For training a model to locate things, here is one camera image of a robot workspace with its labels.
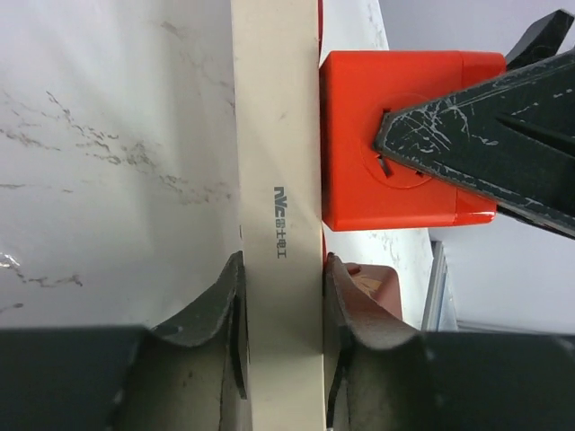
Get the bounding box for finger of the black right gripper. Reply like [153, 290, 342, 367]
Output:
[373, 51, 574, 238]
[505, 9, 574, 70]

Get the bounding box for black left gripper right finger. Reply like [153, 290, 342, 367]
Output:
[323, 254, 574, 430]

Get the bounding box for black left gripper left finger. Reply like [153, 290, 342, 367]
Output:
[1, 252, 248, 430]

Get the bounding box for bright red cube socket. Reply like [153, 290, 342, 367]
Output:
[320, 50, 506, 232]

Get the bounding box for cream red power strip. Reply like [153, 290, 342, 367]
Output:
[231, 1, 325, 430]

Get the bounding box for aluminium frame rail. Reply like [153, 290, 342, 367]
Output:
[421, 241, 458, 331]

